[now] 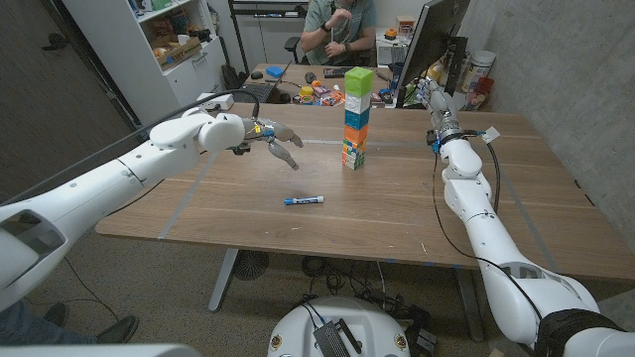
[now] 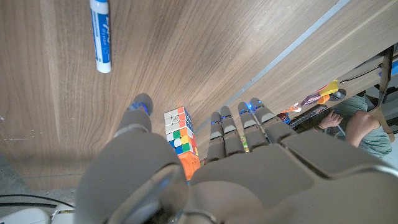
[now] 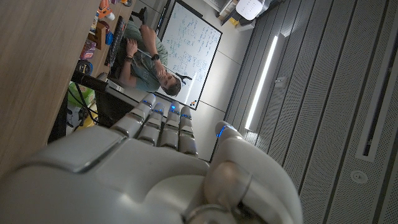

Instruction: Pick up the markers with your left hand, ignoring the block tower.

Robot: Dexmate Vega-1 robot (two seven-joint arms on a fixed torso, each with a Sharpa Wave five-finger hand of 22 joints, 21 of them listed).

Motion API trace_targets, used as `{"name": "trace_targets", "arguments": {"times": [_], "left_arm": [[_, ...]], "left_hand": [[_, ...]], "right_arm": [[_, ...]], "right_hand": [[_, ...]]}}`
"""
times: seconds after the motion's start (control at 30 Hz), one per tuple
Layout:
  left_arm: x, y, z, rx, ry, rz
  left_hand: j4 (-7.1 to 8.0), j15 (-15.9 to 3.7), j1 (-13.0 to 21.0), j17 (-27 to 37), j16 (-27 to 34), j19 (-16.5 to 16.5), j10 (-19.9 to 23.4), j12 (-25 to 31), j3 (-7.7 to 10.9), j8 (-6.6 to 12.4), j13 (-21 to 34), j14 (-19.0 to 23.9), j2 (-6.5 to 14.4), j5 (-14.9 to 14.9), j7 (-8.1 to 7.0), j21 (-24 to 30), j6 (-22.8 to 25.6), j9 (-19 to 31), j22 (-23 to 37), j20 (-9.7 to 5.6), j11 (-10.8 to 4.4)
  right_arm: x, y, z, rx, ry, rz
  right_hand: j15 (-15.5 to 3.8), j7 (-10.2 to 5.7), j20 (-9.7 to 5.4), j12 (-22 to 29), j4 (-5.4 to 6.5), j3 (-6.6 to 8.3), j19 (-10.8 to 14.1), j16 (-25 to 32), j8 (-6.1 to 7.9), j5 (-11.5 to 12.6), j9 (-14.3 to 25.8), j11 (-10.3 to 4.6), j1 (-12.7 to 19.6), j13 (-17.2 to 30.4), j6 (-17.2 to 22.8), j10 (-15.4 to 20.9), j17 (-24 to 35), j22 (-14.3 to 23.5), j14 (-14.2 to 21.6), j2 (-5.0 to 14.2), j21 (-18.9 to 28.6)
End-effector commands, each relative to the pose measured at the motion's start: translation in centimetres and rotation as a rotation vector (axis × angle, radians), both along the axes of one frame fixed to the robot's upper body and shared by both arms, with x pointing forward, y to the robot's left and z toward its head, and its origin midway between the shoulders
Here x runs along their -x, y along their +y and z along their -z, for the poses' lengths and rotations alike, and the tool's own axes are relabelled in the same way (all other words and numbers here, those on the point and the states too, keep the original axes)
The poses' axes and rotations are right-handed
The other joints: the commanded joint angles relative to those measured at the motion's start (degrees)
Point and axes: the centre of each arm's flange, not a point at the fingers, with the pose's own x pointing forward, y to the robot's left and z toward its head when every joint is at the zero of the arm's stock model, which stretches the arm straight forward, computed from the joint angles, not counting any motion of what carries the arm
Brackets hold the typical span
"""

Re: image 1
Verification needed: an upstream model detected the person in blue jeans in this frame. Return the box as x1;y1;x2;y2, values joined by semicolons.
0;299;95;347

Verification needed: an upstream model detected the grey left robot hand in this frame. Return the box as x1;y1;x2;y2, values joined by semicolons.
230;117;305;172

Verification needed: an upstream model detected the black computer monitor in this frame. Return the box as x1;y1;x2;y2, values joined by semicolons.
395;0;471;109

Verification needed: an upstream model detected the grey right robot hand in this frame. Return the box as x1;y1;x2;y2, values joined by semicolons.
415;76;463;144

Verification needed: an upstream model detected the black keyboard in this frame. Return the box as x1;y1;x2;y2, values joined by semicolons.
322;65;358;79

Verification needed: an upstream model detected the pile of colourful packets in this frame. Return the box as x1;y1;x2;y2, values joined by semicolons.
312;81;346;107

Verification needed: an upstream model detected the black office chair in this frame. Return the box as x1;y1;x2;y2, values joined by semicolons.
284;35;305;65

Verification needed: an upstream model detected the black floor cable tangle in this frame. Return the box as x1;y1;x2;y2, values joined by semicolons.
300;255;438;354

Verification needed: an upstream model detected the black shoe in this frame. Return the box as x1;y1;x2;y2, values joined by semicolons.
96;314;140;345

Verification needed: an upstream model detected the white table leg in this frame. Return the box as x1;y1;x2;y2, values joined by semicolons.
207;247;240;313

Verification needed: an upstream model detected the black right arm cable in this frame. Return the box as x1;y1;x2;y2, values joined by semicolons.
430;129;545;323

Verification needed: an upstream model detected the white block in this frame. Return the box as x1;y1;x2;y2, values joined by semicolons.
344;92;372;115

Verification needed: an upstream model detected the black device on torso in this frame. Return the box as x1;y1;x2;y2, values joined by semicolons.
312;318;363;357

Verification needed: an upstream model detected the white robot torso base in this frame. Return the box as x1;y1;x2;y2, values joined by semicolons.
267;296;412;357

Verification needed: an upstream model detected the person in green t-shirt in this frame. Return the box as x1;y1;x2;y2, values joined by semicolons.
300;0;377;67

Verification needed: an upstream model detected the teal block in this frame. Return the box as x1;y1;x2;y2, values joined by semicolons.
344;108;371;131

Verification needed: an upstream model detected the black door handle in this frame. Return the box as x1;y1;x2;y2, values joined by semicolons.
42;32;70;52

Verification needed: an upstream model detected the cardboard box with items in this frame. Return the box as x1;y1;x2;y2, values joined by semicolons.
153;35;203;72

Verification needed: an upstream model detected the green block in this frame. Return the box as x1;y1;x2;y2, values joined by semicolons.
344;66;374;98

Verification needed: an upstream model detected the white marker with blue cap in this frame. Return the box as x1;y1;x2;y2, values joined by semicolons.
283;195;325;206

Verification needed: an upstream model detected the white shelf cabinet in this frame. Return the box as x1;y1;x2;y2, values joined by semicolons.
62;0;228;125

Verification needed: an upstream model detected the round black floor fan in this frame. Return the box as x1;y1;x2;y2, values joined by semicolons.
232;250;270;282

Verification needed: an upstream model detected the orange block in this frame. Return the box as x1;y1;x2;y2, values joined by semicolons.
342;124;369;146

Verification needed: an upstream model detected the dark table leg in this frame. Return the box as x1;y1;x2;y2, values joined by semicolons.
453;267;485;343

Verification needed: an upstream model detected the multicolour puzzle cube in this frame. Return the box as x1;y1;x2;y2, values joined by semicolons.
341;150;366;172
341;138;367;156

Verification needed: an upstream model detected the white plastic tub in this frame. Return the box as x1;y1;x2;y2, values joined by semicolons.
464;50;497;90

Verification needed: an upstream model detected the black laptop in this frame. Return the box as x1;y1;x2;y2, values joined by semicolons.
232;59;294;104

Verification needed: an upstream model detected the white power strip box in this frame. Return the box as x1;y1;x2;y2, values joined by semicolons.
196;92;235;111

